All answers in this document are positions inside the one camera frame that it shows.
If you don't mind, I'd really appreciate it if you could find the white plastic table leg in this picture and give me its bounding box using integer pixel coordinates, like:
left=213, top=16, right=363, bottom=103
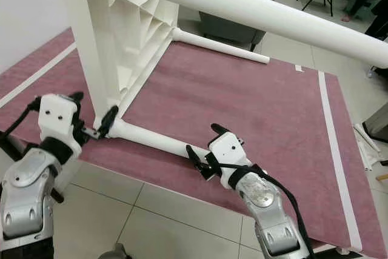
left=170, top=26, right=271, bottom=66
left=73, top=0, right=388, bottom=69
left=109, top=119, right=220, bottom=163

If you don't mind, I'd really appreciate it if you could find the pink table cloth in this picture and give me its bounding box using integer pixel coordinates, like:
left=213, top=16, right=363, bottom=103
left=0, top=27, right=388, bottom=259

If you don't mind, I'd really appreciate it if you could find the white tape strip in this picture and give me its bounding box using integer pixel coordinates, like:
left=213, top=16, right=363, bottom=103
left=0, top=41, right=78, bottom=109
left=316, top=70, right=364, bottom=252

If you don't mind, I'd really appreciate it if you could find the grey armchair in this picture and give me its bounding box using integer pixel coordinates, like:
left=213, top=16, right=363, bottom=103
left=196, top=0, right=274, bottom=52

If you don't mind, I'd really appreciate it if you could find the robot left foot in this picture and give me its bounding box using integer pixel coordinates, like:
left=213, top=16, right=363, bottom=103
left=97, top=242, right=132, bottom=259

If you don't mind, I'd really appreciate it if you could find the steel pedal bin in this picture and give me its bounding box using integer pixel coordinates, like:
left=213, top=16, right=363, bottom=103
left=363, top=101, right=388, bottom=146

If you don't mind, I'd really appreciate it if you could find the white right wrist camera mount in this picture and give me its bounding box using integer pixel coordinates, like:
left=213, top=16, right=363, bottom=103
left=209, top=131, right=247, bottom=190

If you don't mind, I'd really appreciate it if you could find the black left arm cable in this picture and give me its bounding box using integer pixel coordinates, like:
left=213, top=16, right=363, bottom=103
left=0, top=98, right=42, bottom=143

